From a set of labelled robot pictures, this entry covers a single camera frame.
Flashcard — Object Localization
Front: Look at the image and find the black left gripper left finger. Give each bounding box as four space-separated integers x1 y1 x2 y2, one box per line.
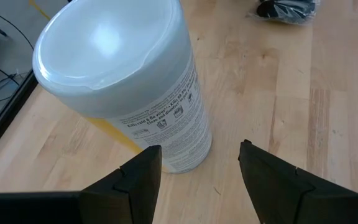
0 144 163 224

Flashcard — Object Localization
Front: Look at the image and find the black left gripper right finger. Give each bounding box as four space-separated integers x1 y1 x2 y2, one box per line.
238 139 358 224

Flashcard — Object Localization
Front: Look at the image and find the white disinfecting wipes canister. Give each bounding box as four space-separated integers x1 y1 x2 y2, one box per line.
32 0 213 174

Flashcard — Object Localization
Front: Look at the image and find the black aluminium table frame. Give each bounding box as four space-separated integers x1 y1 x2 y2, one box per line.
0 72 39 166

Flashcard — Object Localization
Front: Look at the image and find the black floor cable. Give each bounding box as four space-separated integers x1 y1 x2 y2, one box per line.
0 2 35 51

